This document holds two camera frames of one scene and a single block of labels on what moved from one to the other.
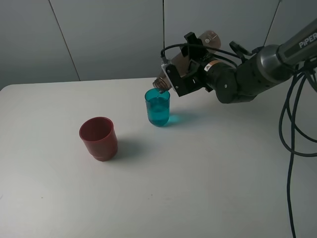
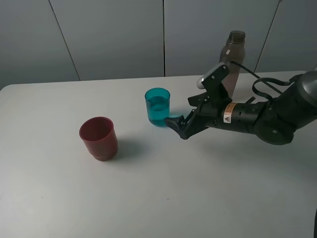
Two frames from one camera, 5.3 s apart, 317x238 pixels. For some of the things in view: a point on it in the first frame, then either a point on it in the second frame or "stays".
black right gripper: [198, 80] to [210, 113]
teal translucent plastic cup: [158, 107] stays
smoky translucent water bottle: [211, 41] to [233, 50]
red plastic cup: [99, 134] stays
